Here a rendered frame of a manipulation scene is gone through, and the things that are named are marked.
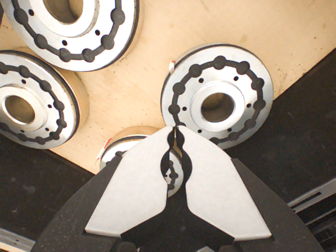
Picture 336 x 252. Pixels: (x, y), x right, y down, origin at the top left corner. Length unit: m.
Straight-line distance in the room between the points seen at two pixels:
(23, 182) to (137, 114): 0.15
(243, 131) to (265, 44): 0.08
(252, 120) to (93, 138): 0.19
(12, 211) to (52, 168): 0.06
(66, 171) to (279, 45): 0.29
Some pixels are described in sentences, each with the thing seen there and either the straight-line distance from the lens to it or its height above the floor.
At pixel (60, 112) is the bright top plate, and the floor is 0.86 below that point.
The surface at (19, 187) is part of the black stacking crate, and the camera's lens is 0.25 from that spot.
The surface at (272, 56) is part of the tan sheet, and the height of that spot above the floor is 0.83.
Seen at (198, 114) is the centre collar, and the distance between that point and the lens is 0.15.
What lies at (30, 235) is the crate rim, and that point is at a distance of 0.23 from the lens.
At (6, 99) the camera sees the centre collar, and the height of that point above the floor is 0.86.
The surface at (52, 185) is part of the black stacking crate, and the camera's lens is 0.25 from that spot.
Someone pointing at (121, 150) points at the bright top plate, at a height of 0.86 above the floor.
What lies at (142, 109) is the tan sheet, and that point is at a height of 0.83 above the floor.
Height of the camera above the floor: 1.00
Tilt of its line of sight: 60 degrees down
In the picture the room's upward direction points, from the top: 176 degrees counter-clockwise
